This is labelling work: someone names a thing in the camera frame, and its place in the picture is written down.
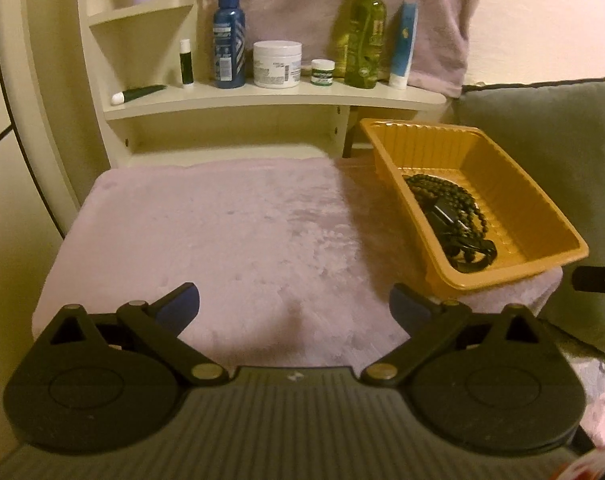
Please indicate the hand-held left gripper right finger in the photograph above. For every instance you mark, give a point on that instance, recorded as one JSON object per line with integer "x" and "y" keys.
{"x": 407, "y": 308}

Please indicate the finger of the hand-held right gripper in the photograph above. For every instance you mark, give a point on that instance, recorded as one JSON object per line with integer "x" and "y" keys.
{"x": 597, "y": 279}

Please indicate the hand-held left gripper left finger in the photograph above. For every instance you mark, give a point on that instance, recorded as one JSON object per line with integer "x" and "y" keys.
{"x": 180, "y": 306}

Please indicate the black wristwatch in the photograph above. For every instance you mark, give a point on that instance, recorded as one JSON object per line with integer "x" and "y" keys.
{"x": 470, "y": 257}

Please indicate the yellow plastic tray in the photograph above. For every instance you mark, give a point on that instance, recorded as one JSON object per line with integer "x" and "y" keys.
{"x": 507, "y": 185}

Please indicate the lilac fuzzy blanket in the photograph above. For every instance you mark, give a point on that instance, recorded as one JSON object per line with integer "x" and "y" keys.
{"x": 207, "y": 235}

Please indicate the grey-green cushion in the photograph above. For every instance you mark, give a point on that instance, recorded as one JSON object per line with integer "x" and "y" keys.
{"x": 557, "y": 160}

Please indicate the red and white packet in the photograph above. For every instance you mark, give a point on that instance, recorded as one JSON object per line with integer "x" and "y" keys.
{"x": 592, "y": 465}

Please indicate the dark green tube white cap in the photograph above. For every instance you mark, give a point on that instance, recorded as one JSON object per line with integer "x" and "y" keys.
{"x": 142, "y": 93}

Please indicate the cream shelf unit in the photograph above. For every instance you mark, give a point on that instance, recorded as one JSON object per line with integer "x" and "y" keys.
{"x": 262, "y": 96}

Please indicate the lip balm stick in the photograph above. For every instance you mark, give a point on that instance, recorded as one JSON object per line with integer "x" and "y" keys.
{"x": 186, "y": 65}

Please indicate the small green-lidded jar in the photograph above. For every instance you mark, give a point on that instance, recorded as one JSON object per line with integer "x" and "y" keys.
{"x": 322, "y": 74}

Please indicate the white cream jar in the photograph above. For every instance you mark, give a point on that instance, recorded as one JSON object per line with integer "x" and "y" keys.
{"x": 277, "y": 65}

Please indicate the blue and white tube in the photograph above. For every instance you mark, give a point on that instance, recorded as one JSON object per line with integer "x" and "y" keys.
{"x": 402, "y": 45}

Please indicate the blue spray bottle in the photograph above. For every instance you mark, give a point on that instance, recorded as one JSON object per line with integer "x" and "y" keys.
{"x": 229, "y": 45}

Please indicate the green spray bottle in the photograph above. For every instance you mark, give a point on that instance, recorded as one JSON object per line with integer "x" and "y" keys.
{"x": 365, "y": 45}

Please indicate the lilac hanging towel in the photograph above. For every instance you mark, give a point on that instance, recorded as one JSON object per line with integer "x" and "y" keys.
{"x": 292, "y": 5}

